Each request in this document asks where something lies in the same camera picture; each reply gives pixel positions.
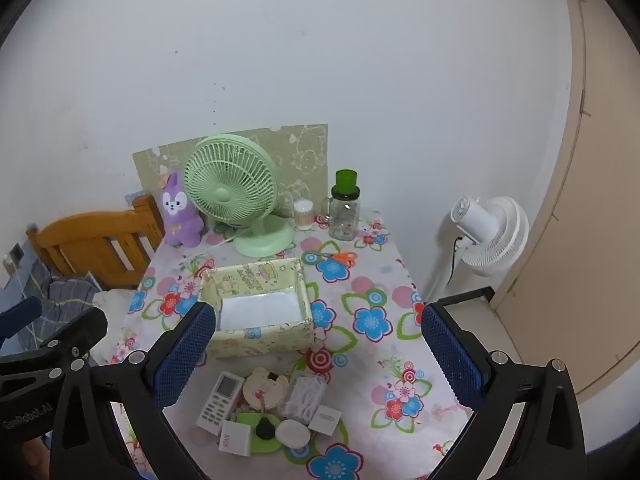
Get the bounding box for green desk fan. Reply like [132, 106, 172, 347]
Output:
[183, 133, 296, 259]

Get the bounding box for white standing fan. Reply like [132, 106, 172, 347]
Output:
[424, 196, 530, 307]

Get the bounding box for beige door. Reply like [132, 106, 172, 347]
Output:
[492, 0, 640, 413]

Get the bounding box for grey plaid blanket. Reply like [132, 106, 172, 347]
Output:
[29, 260, 104, 352]

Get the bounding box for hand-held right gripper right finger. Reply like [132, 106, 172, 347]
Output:
[421, 302, 589, 480]

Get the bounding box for glass jar with green lid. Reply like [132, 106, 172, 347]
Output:
[320, 169, 362, 242]

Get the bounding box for white charger adapter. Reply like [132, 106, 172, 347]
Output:
[308, 405, 344, 436]

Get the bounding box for yellow patterned storage box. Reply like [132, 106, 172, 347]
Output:
[199, 257, 316, 359]

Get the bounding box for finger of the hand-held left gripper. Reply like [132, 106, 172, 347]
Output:
[0, 296, 44, 339]
[0, 305, 109, 397]

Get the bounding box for wooden chair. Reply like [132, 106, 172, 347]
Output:
[26, 195, 166, 291]

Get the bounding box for green oval case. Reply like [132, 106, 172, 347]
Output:
[232, 411, 286, 456]

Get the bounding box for white fan power cable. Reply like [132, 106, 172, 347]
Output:
[192, 232, 251, 262]

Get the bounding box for clear floss pick box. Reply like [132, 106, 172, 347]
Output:
[277, 375, 329, 424]

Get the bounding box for purple plush toy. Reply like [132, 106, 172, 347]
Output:
[158, 170, 204, 248]

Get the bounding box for white remote control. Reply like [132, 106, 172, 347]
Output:
[195, 370, 246, 436]

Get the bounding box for floral tablecloth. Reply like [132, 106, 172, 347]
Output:
[107, 215, 475, 480]

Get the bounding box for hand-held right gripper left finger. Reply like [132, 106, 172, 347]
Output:
[47, 302, 217, 480]

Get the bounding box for white oval case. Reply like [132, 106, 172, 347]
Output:
[274, 418, 311, 447]

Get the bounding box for cotton swab jar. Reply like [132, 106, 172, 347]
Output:
[293, 200, 316, 232]

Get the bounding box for white cloth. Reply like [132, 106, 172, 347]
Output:
[91, 289, 146, 367]

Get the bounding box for black fan cable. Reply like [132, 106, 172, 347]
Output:
[449, 234, 474, 282]

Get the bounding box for white square box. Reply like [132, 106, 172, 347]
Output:
[218, 420, 254, 458]

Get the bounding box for orange handled scissors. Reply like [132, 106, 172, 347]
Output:
[315, 251, 359, 268]

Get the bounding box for green patterned board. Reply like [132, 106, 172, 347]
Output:
[132, 123, 330, 222]

